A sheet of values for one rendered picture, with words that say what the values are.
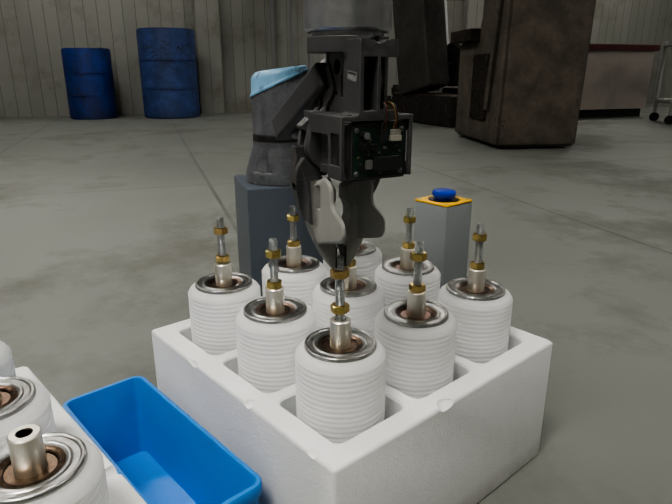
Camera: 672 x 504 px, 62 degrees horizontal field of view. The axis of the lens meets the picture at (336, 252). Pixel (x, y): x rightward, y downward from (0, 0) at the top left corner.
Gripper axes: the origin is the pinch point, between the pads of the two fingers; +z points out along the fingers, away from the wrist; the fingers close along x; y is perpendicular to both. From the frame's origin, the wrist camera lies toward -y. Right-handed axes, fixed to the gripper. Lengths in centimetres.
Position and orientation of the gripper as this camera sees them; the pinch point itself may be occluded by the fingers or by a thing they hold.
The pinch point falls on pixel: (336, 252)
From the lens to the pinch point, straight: 56.4
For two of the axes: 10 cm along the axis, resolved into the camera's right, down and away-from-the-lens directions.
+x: 8.7, -1.5, 4.6
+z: 0.0, 9.5, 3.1
